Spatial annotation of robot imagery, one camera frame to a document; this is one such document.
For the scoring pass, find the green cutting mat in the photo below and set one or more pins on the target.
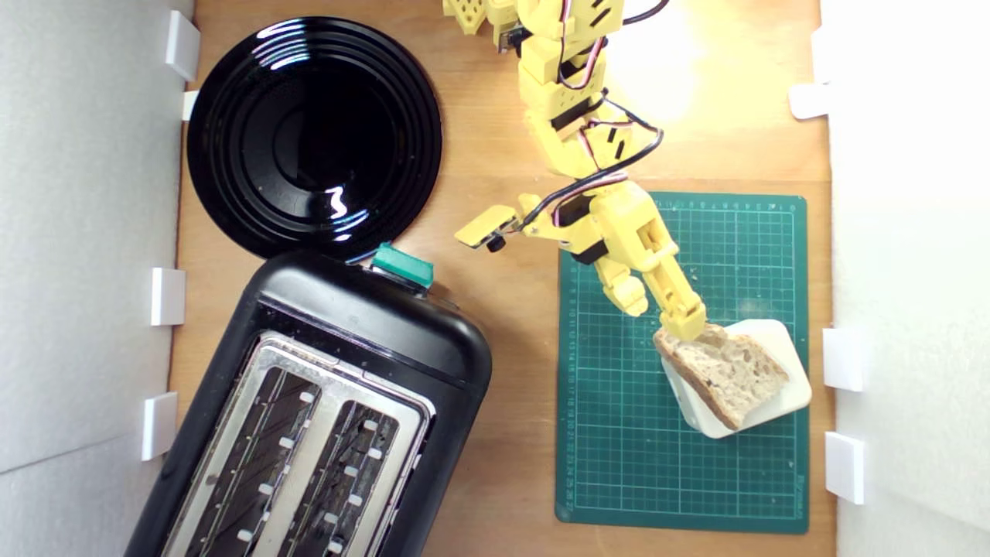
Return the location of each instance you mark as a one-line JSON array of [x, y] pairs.
[[619, 425]]

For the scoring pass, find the black round plate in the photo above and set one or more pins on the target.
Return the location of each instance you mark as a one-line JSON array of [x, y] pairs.
[[309, 139]]

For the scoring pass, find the black two-slot toaster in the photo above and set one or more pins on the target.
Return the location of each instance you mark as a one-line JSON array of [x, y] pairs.
[[371, 325]]

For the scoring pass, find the white rounded block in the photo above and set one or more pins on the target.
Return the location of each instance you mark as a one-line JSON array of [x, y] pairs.
[[777, 340]]

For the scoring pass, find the green toaster lever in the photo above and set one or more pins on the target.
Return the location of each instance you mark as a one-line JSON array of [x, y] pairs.
[[402, 265]]

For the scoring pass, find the brown bread slice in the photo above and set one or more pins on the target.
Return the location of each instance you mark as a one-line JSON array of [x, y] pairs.
[[727, 371]]

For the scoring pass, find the white wall clip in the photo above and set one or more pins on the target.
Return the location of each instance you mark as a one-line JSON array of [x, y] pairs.
[[159, 425], [168, 297], [841, 360], [190, 105], [808, 100], [844, 468], [182, 45]]

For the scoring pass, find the yellow wrist camera box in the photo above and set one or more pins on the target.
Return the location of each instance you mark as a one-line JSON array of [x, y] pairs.
[[486, 224]]

